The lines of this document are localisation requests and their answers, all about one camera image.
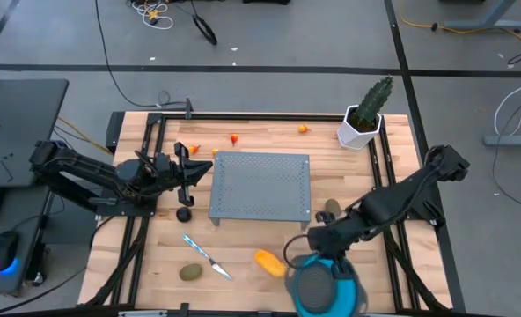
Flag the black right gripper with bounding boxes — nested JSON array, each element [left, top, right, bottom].
[[306, 210, 367, 276]]

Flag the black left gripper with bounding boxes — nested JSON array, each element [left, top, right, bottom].
[[154, 141, 214, 208]]

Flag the blue grey collapsible bowl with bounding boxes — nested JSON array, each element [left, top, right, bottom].
[[284, 253, 368, 317]]

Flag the black plum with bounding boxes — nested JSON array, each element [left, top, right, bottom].
[[175, 206, 194, 224]]

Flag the brown kiwi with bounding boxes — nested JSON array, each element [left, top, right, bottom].
[[324, 198, 343, 217], [179, 262, 203, 283]]

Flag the grey perforated metal stand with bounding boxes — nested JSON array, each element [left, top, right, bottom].
[[208, 151, 312, 231]]

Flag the white plant pot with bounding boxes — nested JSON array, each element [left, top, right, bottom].
[[336, 104, 384, 151]]

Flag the green cactus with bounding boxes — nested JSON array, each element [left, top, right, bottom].
[[355, 75, 394, 127]]

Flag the black desk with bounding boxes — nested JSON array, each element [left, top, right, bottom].
[[0, 78, 70, 296]]

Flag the black hex key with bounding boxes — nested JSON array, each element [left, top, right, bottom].
[[0, 152, 15, 182]]

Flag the black computer mouse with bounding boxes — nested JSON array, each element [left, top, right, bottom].
[[0, 231, 20, 272]]

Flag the grey desk foot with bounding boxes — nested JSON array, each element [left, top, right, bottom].
[[483, 134, 521, 147]]

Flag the grey desk leg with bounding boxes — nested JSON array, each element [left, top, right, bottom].
[[443, 0, 521, 32]]

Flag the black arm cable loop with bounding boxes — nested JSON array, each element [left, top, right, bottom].
[[283, 233, 311, 270]]

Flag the knife with blue handle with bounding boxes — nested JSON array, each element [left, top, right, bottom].
[[181, 233, 234, 282]]

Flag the black aluminium table frame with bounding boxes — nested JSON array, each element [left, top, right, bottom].
[[77, 109, 466, 317]]

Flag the yellow cable by desk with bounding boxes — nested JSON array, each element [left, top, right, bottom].
[[56, 116, 113, 156]]

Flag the long black floor cable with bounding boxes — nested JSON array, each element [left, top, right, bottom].
[[94, 0, 187, 109]]

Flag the white cable coil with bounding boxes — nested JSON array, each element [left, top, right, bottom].
[[130, 0, 174, 31]]

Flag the black floor cables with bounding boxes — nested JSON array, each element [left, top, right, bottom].
[[490, 39, 521, 217]]

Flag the white floor cable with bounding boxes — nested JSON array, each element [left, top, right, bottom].
[[493, 72, 521, 137]]

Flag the yellow floor cable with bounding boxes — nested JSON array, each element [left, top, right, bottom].
[[399, 0, 521, 52]]

